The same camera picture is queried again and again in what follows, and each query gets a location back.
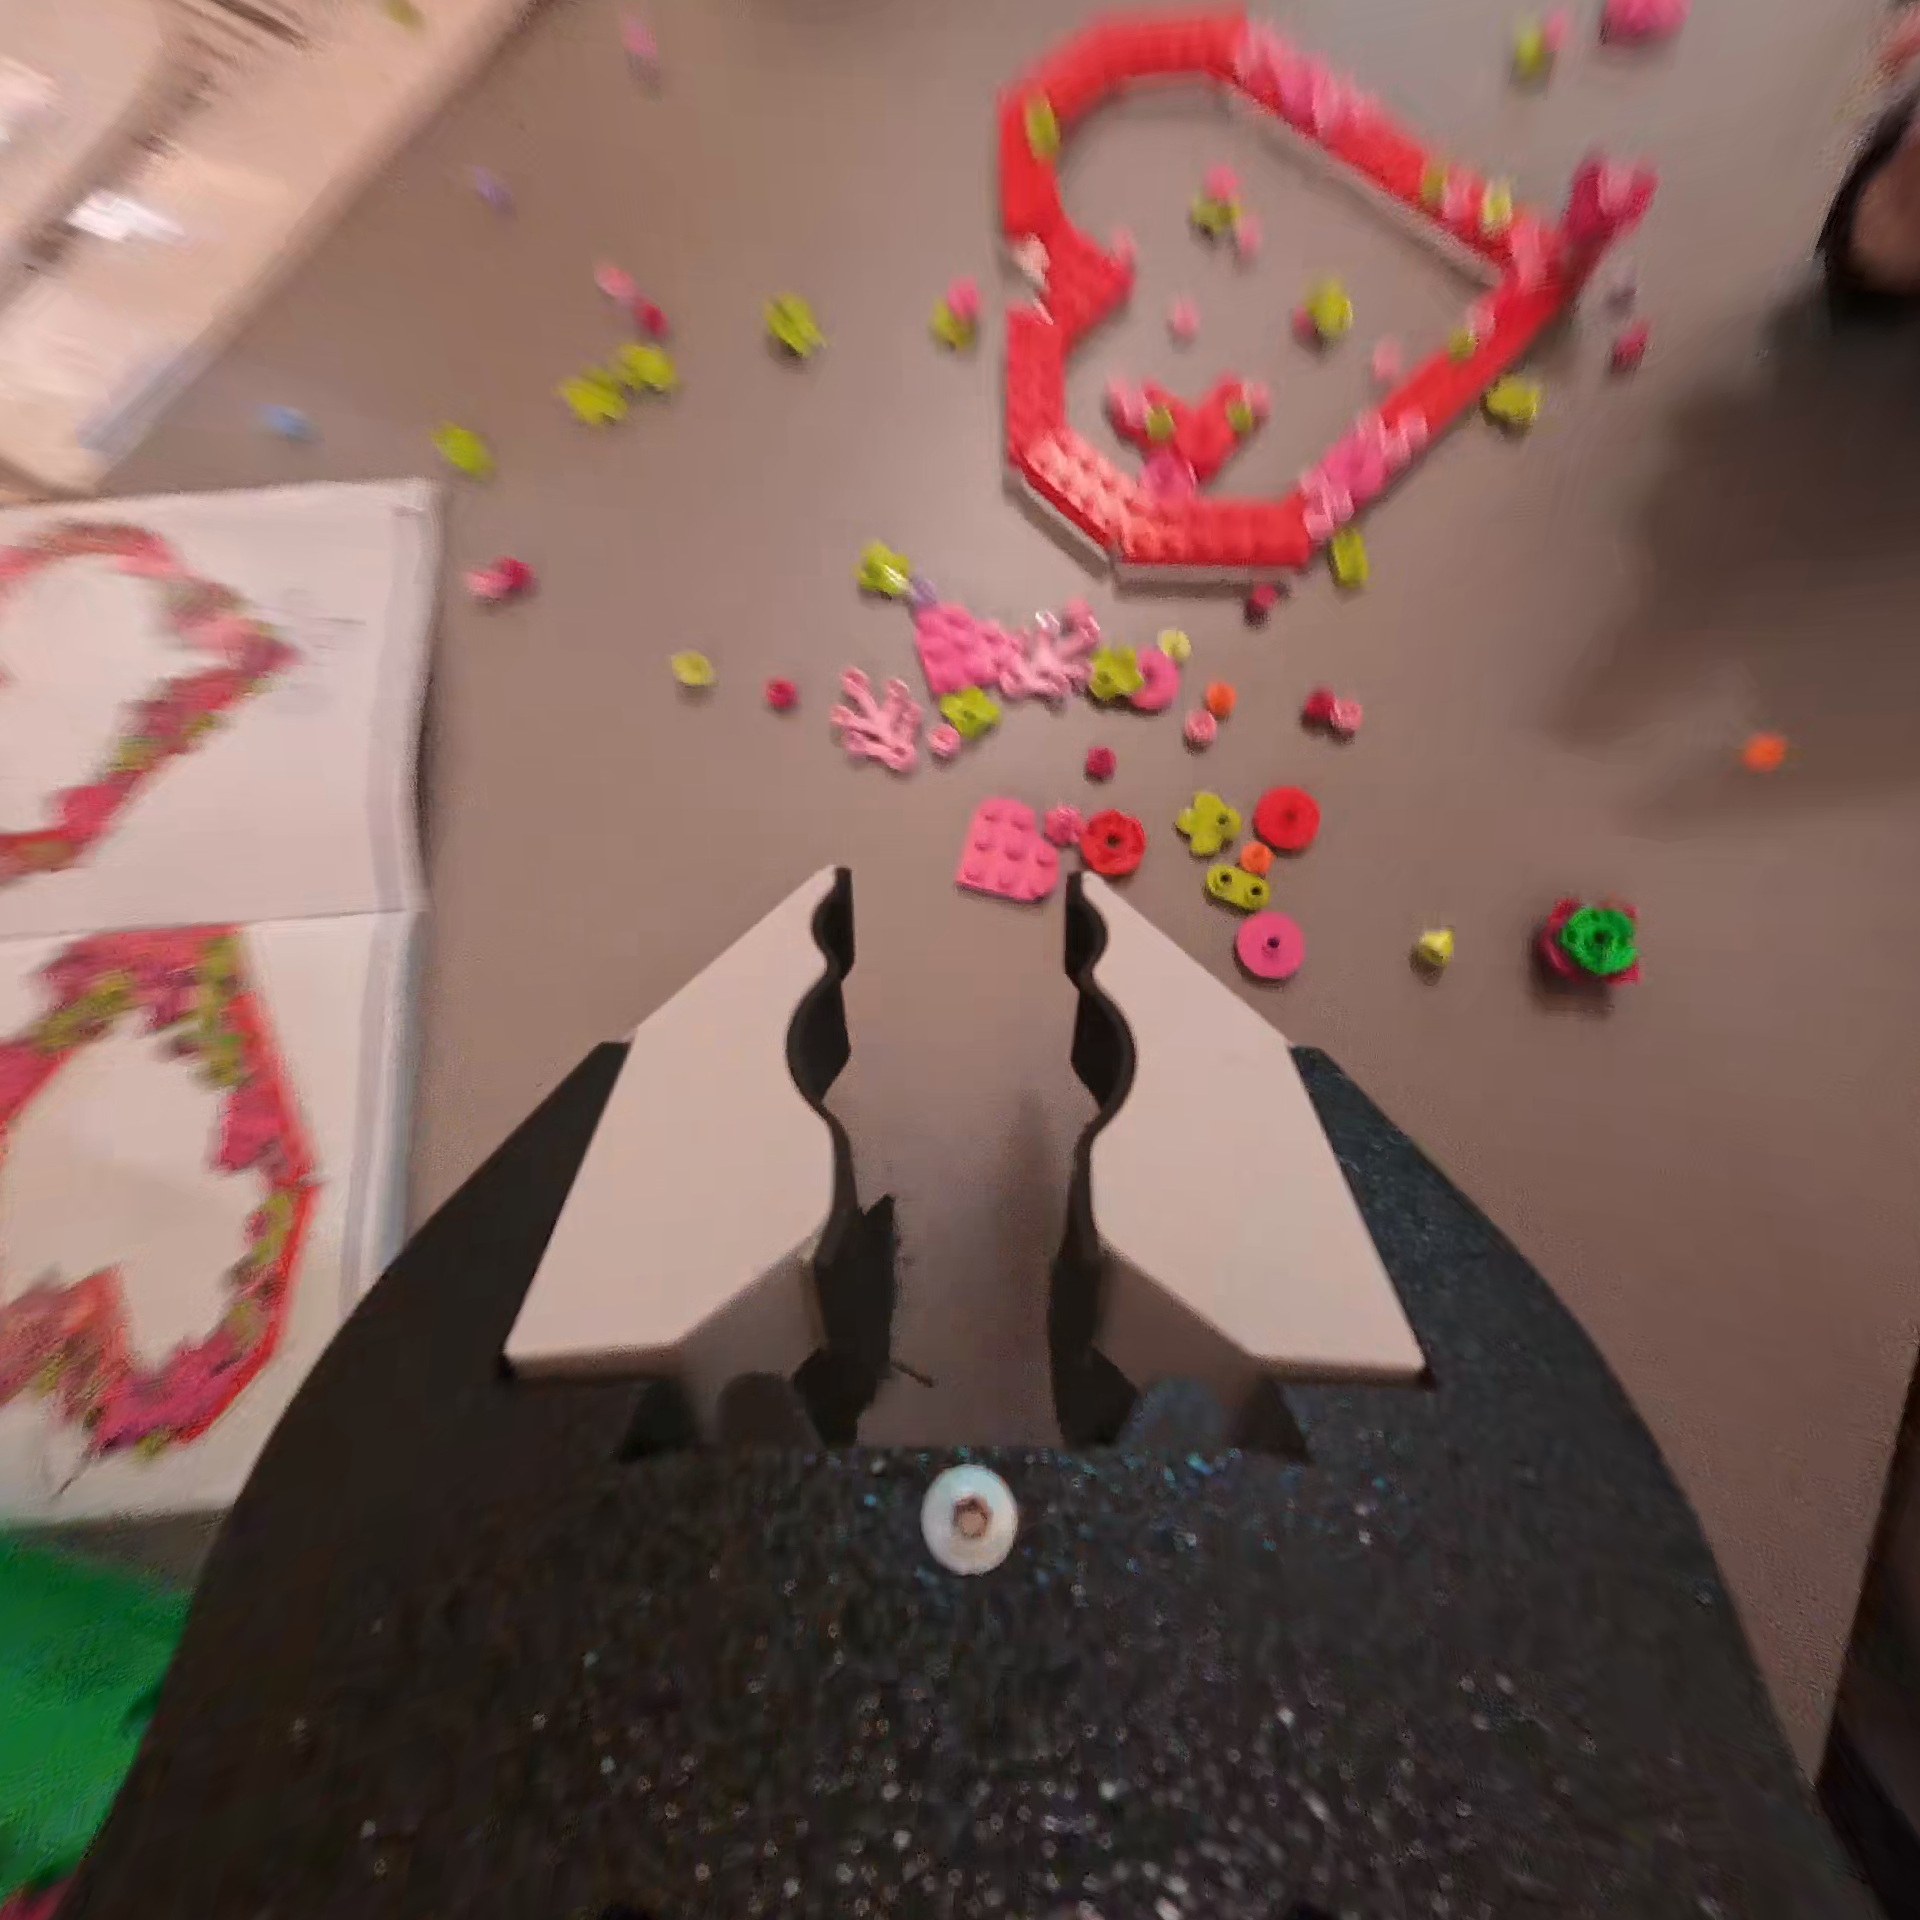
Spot red lego heart frame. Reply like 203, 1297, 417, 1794
994, 11, 1659, 577

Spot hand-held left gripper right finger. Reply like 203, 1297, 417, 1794
1047, 870, 1427, 1451

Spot lego instruction booklet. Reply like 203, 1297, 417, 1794
0, 478, 449, 1521

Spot magenta lego plate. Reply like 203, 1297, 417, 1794
955, 797, 1060, 906

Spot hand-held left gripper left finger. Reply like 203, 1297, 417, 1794
503, 865, 902, 1451

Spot scattered loose lego pieces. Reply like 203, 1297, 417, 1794
255, 0, 1795, 977

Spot green and red lego flower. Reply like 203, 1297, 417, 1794
1537, 895, 1641, 987

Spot green plastic bin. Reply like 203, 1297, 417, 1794
0, 1530, 189, 1894

